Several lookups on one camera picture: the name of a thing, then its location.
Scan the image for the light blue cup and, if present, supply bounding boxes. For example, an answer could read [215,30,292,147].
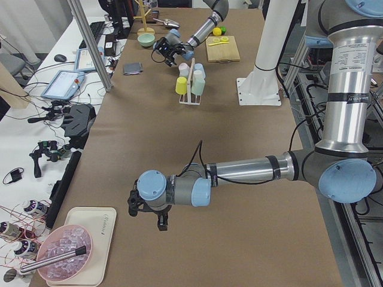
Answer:
[193,63,205,73]

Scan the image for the wooden cup tree stand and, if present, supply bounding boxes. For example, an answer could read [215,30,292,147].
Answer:
[134,0,155,36]

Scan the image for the pink bowl with ice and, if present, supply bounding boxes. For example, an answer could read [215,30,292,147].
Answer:
[35,224,96,282]

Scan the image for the metal scoop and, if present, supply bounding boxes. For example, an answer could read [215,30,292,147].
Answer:
[153,18,180,29]

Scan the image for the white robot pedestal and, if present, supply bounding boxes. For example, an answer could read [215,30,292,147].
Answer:
[237,0,299,106]

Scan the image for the green cup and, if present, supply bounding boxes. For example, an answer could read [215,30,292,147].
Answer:
[191,78,205,96]

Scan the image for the black keyboard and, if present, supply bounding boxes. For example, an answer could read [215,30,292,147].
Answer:
[78,21,106,49]

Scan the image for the computer mouse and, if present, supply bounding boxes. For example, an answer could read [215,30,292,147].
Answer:
[54,54,67,63]

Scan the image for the metal ice tongs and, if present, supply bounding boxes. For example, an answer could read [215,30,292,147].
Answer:
[20,245,87,274]

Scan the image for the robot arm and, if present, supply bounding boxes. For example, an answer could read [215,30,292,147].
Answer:
[153,0,229,67]
[127,1,382,231]

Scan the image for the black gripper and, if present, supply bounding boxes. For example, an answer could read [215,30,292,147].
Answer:
[127,179,171,231]
[165,44,184,67]

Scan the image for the pink cup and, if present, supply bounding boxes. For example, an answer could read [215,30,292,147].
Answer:
[178,62,190,79]

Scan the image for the blue teach pendant near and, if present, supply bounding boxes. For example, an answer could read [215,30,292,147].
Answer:
[41,70,85,100]

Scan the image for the blue teach pendant far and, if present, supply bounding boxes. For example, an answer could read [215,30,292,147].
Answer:
[74,48,96,72]

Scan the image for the grey folded cloth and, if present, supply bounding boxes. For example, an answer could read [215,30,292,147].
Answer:
[123,62,143,75]

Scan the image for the whole lemon lower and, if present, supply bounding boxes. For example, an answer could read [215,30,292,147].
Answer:
[212,27,222,36]

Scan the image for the black monitor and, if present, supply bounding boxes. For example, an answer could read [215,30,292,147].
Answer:
[106,0,135,39]

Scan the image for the white wire cup holder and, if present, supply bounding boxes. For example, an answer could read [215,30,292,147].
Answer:
[179,58,201,105]

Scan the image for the blue teach pendant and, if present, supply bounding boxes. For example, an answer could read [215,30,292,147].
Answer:
[74,48,96,72]
[41,70,85,100]

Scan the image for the yellow plastic knife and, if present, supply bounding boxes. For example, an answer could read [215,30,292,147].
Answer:
[208,41,230,47]

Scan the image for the yellow cup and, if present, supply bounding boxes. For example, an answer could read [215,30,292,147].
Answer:
[175,77,187,95]

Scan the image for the aluminium frame post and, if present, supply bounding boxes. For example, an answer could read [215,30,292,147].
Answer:
[67,0,112,92]

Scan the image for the wooden cutting board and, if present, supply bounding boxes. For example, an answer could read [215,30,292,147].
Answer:
[205,36,241,62]

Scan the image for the beige tray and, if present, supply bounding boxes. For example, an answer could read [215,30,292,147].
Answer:
[47,207,117,286]

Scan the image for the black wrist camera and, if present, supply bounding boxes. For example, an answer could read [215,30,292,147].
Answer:
[153,37,169,57]

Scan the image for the white cup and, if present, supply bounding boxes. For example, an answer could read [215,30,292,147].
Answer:
[193,70,205,81]

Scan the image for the green bowl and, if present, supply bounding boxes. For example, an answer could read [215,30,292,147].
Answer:
[137,33,155,48]

